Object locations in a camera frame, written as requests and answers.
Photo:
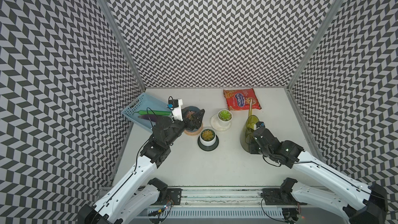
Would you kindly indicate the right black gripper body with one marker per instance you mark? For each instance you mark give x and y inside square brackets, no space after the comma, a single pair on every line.
[255,148]

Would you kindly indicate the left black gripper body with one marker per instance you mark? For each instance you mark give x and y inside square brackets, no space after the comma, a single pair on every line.
[178,127]

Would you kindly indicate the green transparent watering can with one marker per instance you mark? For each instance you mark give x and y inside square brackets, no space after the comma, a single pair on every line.
[247,140]

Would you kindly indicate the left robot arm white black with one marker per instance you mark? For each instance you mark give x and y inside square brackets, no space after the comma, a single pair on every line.
[125,200]

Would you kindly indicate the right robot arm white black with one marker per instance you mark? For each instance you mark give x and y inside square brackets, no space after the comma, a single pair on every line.
[352,200]

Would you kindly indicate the blue pot pink succulent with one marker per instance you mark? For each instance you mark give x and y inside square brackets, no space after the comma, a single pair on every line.
[189,110]

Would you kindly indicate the white pot yellow-green succulent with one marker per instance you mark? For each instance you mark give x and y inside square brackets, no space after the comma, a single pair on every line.
[207,137]

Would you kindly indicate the white pot green succulent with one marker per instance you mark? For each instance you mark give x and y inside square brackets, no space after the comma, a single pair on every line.
[224,118]

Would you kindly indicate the round cork coaster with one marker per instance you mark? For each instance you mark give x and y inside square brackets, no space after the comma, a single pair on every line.
[193,132]

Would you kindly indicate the purple toy eggplant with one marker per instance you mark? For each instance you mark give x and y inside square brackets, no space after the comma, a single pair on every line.
[150,117]

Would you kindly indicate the white round saucer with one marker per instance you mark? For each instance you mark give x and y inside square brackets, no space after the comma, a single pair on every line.
[219,125]

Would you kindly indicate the dark round saucer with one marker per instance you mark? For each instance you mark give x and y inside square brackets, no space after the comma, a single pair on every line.
[207,147]

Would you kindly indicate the green toy chili pepper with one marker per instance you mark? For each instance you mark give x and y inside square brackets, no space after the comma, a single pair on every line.
[162,113]

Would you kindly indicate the light blue plastic basket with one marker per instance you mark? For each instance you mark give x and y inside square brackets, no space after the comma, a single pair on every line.
[145,110]

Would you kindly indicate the red cookie snack bag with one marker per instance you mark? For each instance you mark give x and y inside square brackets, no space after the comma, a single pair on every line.
[241,99]

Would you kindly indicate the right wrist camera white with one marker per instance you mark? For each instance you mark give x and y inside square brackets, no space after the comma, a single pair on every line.
[259,124]

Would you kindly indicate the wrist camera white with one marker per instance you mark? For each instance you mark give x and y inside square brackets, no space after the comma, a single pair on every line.
[259,124]
[175,106]

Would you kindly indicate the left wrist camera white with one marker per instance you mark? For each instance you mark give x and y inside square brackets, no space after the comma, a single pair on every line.
[175,106]

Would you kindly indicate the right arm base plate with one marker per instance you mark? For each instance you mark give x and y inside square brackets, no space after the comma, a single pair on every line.
[276,196]

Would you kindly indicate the aluminium front rail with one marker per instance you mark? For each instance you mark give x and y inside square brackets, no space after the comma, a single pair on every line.
[205,196]

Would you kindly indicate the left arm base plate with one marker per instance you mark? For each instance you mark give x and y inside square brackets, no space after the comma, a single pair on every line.
[171,194]

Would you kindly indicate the left corner aluminium post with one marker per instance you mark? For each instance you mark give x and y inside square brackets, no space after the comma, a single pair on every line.
[120,40]

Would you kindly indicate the corner aluminium post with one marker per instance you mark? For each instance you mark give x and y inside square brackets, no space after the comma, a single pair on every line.
[334,9]
[120,40]

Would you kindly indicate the right corner aluminium post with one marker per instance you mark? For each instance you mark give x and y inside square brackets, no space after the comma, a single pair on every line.
[334,9]

